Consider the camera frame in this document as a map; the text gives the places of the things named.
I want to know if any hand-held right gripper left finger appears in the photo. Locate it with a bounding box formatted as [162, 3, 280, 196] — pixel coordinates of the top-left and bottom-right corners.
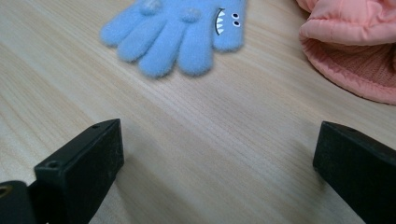
[27, 118, 125, 224]

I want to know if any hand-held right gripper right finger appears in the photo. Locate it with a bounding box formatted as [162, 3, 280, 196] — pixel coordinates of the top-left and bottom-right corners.
[312, 120, 396, 224]

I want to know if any pink padded winter glove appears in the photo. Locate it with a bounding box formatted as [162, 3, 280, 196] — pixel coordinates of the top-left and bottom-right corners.
[294, 0, 396, 105]

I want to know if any fluffy blue monster-face glove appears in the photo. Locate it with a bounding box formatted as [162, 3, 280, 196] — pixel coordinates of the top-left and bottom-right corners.
[99, 0, 248, 78]

